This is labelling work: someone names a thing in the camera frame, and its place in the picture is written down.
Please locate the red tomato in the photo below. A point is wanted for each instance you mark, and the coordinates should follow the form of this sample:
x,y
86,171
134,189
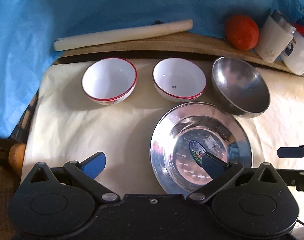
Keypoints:
x,y
241,32

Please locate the white red-rimmed bowl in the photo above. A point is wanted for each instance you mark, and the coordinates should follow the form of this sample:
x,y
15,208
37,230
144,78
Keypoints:
x,y
109,81
179,80

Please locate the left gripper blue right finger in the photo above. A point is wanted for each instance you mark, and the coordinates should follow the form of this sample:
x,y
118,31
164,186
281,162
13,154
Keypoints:
x,y
216,167

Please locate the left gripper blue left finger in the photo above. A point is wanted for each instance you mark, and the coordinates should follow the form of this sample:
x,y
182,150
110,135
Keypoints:
x,y
90,168

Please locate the cream paper table cover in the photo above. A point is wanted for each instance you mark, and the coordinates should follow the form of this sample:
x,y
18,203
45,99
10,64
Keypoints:
x,y
68,126

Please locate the steel bowl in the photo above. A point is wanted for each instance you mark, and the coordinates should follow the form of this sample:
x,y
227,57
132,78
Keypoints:
x,y
240,88

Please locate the white blue water jug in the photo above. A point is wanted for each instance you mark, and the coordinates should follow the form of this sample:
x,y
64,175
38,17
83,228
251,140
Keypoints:
x,y
293,54

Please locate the white rolling pin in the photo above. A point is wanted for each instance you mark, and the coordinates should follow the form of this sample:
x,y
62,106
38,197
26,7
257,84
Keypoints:
x,y
120,35

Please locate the small steel plate with sticker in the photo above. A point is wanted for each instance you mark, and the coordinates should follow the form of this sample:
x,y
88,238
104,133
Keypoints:
x,y
184,134

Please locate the white thermos cup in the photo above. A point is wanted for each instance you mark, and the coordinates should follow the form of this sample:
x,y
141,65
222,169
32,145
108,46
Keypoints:
x,y
274,36

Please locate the orange wooden chair knob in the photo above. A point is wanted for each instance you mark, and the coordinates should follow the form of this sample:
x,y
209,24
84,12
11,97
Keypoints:
x,y
16,157

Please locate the wooden cutting board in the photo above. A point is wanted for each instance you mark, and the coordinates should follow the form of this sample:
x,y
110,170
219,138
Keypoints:
x,y
186,45

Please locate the blue hanging garment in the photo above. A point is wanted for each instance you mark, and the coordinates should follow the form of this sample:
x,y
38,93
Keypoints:
x,y
28,29

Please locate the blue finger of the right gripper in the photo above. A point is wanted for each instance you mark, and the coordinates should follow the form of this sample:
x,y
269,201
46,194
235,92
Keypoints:
x,y
291,152

